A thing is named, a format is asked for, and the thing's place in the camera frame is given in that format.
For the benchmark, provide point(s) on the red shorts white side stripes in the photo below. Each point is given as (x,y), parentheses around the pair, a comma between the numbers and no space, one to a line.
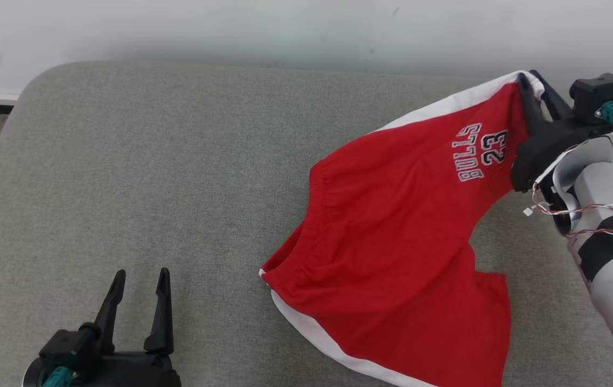
(392,242)

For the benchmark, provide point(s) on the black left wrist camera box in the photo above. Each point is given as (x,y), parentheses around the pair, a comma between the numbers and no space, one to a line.
(70,346)

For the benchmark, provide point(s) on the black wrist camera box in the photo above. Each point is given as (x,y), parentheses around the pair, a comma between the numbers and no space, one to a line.
(70,346)
(599,91)

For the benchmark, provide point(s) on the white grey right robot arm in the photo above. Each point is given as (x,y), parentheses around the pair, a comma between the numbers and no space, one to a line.
(607,183)

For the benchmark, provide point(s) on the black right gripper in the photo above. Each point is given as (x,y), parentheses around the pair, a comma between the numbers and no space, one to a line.
(543,153)

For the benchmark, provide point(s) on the teal left camera connector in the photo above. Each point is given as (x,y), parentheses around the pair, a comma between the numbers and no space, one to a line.
(55,377)

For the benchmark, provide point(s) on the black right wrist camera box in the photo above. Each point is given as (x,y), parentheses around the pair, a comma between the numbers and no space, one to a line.
(599,91)

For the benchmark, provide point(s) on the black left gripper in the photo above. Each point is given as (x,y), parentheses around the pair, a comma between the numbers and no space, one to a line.
(129,373)

